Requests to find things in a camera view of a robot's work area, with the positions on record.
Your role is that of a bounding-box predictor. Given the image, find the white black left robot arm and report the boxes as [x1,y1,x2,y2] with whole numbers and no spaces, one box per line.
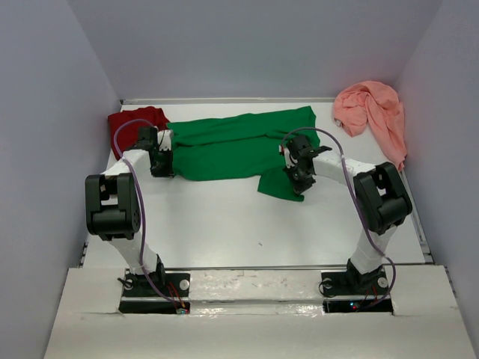
[85,119,174,302]

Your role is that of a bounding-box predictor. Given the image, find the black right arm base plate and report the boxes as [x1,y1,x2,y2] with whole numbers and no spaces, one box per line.
[318,271,394,314]

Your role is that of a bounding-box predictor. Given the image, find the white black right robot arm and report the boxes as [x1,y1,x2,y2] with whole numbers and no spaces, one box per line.
[280,129,412,301]

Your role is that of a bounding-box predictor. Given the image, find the salmon pink t shirt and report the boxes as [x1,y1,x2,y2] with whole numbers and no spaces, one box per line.
[333,81,407,171]

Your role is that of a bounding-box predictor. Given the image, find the green t shirt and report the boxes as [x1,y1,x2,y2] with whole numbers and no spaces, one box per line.
[168,106,316,202]

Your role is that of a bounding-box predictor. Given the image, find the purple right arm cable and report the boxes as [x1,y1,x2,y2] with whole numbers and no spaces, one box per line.
[280,126,397,310]

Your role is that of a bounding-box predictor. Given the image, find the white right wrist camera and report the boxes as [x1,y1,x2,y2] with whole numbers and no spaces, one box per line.
[278,145,298,168]

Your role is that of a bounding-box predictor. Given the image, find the dark red t shirt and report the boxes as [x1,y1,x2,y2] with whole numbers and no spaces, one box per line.
[108,106,169,160]

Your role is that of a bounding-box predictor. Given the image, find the white front cover board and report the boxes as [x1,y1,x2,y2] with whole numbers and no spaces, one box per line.
[46,266,475,358]

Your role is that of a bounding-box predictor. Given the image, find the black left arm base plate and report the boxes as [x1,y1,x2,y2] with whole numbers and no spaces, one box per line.
[117,271,191,315]

